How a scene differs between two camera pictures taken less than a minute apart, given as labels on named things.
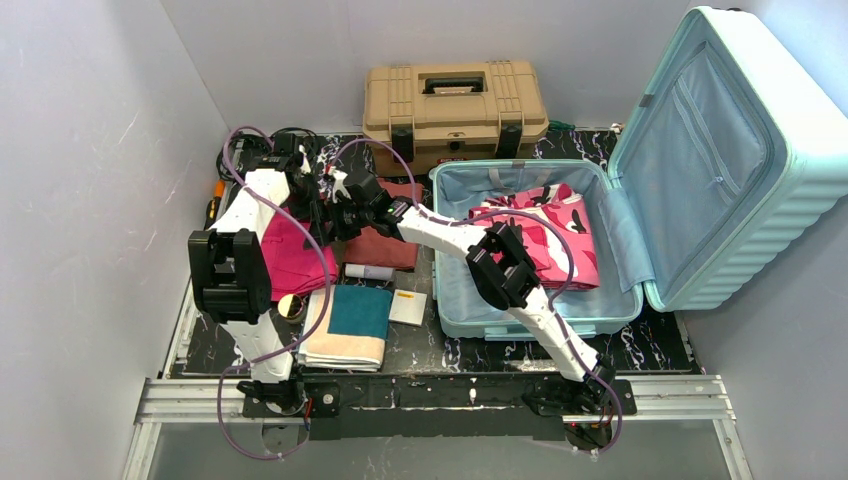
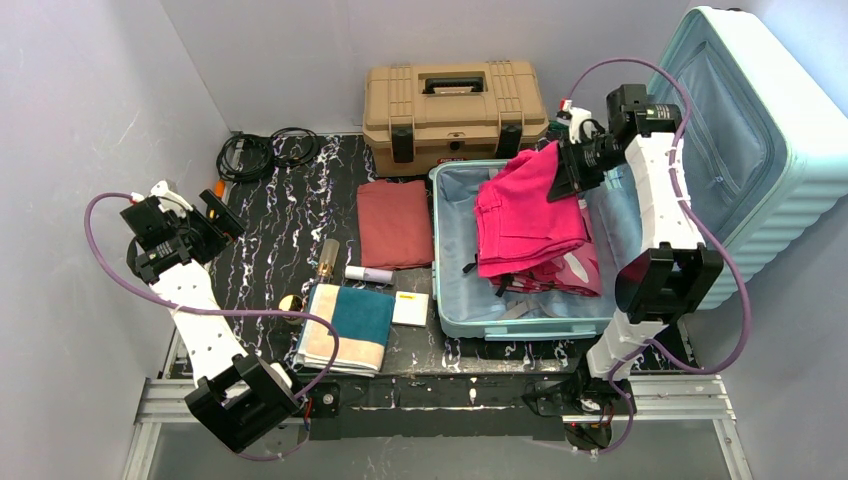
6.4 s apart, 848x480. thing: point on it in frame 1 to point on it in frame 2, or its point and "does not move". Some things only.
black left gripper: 309,192 to 201,221
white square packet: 408,307 does not move
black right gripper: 337,221 to 569,168
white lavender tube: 365,271 does not move
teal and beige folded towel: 354,332 does not move
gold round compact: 291,306 does not move
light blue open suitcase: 730,154 does not move
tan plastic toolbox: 447,111 does not move
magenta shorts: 293,269 to 517,225
